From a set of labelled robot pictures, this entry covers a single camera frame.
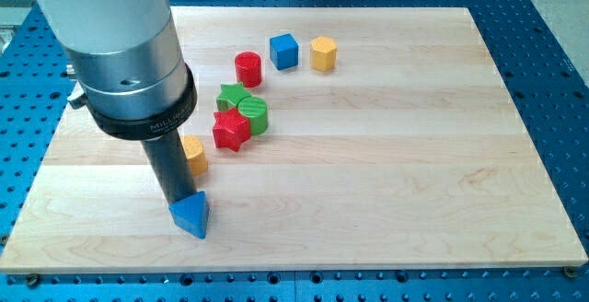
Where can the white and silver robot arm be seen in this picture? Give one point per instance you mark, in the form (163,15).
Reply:
(126,58)

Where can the left board clamp screw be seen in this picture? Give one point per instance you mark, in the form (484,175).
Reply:
(32,280)

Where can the board clamp screw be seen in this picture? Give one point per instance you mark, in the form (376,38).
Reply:
(32,280)
(569,272)

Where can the right board clamp screw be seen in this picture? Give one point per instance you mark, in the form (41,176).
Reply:
(569,272)

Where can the green cylinder block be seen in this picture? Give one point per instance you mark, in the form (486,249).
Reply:
(256,110)

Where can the red star block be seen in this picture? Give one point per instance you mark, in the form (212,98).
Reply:
(231,129)

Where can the green star block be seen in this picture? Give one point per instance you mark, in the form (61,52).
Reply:
(230,96)

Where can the red cylinder block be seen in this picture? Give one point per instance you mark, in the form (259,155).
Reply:
(248,69)

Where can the blue cube block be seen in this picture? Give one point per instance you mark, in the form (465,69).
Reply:
(284,51)

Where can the yellow hexagon block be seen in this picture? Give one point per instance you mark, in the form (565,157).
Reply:
(323,54)

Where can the yellow cylinder block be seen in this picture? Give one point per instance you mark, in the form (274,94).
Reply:
(194,151)

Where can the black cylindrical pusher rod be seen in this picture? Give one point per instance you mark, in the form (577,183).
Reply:
(170,165)

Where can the blue triangle block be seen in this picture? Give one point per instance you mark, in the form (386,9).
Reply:
(191,214)

